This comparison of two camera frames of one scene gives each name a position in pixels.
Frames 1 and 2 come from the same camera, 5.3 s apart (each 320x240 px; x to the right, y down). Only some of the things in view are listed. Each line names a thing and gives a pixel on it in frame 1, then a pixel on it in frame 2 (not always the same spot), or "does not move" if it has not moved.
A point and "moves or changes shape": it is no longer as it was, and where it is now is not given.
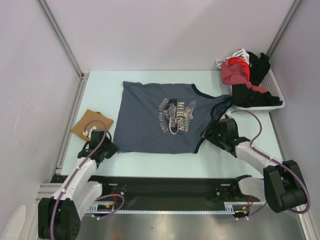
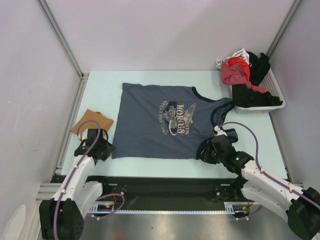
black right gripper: [213, 125] → [204, 156]
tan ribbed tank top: [89, 115] does not move
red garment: [239, 60] does not move
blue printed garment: [167, 118] moves or changes shape
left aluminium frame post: [61, 38] does not move
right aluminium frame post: [296, 4] does not move
